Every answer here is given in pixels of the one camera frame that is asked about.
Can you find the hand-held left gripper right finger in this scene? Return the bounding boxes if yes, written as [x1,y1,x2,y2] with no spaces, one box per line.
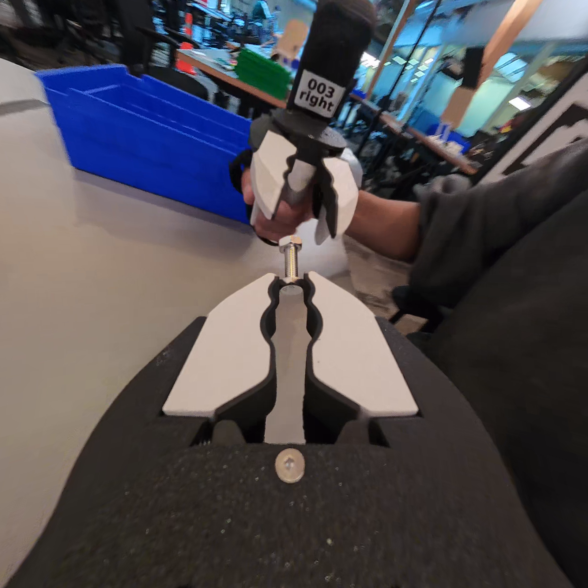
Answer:
[303,271,419,443]

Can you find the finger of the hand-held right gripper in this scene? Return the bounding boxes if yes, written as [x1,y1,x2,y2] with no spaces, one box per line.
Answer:
[250,130,297,227]
[312,156,360,245]

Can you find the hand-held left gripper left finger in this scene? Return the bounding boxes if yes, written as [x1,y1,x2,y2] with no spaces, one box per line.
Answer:
[163,273,280,443]

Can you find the long steel hex bolt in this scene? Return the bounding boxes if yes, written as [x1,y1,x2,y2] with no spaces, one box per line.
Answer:
[283,243,300,285]

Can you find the blue plastic bin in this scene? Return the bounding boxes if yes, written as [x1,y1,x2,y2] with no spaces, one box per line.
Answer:
[36,64,259,226]

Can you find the person's right forearm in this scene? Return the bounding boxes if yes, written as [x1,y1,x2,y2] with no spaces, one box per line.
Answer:
[344,138,588,318]

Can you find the grey desk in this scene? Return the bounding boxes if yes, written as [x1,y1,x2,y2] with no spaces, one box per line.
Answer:
[0,57,364,577]

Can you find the person's right hand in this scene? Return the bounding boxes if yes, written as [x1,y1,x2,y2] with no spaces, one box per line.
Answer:
[242,179,322,244]

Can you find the green bin stack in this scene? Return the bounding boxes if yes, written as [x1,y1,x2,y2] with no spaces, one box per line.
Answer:
[234,47,295,101]

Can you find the cardboard box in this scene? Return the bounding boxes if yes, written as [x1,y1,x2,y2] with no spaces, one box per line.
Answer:
[275,19,310,61]

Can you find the wooden table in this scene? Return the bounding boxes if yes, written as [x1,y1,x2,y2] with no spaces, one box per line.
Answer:
[177,46,478,176]

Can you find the orange traffic cone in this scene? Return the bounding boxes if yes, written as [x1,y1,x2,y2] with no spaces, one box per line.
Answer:
[176,11,197,75]

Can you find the black office chair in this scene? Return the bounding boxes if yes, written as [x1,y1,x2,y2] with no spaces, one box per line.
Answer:
[115,0,209,101]

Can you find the framed marker sign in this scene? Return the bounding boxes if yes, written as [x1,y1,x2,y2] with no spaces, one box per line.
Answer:
[480,73,588,185]

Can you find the wooden post black flag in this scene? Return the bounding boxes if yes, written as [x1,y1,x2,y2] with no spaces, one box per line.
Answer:
[443,0,543,136]

